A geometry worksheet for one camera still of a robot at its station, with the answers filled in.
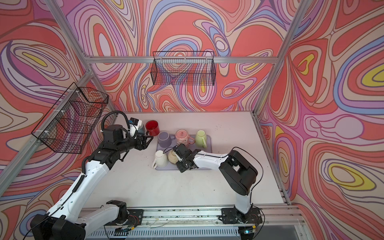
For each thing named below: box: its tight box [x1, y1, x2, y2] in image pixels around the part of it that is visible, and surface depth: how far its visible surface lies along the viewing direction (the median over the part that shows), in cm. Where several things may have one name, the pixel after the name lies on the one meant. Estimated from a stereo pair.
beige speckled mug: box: [168, 149, 179, 164], surface depth 88 cm
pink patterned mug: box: [175, 129, 195, 148], surface depth 95 cm
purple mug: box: [157, 131, 176, 148], surface depth 98 cm
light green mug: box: [195, 129, 207, 149], surface depth 97 cm
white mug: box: [152, 150, 168, 169], surface depth 87 cm
